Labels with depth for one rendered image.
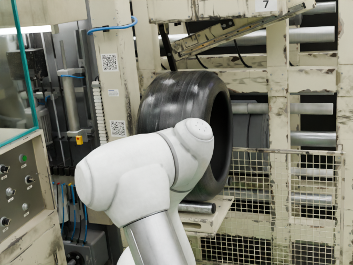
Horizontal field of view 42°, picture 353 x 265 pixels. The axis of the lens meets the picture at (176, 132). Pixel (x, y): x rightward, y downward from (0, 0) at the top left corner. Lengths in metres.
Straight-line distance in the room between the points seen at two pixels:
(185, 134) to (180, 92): 0.81
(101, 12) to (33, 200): 0.84
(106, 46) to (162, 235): 1.18
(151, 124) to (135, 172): 0.86
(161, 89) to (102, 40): 0.34
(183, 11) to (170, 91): 0.44
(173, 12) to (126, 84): 0.40
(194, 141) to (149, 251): 0.25
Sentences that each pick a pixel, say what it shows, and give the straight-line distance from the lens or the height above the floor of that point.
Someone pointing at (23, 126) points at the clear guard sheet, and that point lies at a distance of 1.96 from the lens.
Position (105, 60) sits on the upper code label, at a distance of 1.99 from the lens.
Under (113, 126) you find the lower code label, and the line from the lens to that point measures 2.05.
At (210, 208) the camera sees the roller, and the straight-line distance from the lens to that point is 1.93.
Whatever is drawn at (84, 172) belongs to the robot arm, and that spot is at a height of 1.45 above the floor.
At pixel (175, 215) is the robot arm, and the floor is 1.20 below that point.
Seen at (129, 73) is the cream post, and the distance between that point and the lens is 2.00.
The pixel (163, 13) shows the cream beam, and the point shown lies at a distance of 2.13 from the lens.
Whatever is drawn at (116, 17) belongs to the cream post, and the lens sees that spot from 1.94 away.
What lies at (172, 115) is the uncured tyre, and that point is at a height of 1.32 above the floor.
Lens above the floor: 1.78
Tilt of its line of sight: 17 degrees down
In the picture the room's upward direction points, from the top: 5 degrees counter-clockwise
